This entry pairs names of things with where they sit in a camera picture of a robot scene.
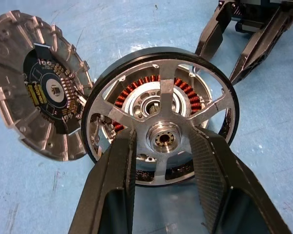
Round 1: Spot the motor housing with copper windings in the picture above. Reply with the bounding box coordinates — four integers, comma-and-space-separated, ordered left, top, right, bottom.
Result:
94, 62, 232, 184

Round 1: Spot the blue plastic table cover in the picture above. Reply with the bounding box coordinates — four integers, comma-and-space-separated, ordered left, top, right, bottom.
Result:
0, 0, 293, 234

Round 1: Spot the brushless motor with copper windings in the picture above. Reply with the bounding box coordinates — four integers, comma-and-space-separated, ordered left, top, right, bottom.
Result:
81, 46, 241, 189

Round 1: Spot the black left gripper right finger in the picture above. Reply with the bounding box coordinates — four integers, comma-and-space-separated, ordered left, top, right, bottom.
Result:
189, 125, 293, 234

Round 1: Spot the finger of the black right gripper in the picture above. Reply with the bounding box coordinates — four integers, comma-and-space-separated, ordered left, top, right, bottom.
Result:
194, 1, 236, 59
229, 7, 293, 86

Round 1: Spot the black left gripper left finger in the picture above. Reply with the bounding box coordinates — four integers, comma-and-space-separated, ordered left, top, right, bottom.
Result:
68, 129, 138, 234

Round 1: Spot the round lid with circuit board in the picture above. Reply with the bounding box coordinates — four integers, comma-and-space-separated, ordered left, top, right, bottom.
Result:
0, 9, 94, 163

